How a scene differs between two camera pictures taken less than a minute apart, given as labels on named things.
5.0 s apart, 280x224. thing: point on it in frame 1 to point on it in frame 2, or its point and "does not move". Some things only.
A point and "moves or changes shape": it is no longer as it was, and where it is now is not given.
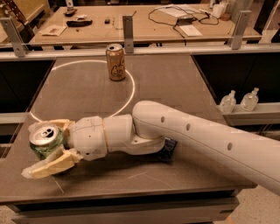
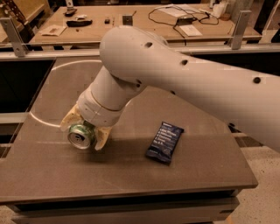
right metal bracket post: [235, 41] does not move
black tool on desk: [79, 24] does not move
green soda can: [45, 138] moves or changes shape
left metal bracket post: [18, 44] does not move
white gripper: [87, 137] to [93, 110]
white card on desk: [190, 31] does not move
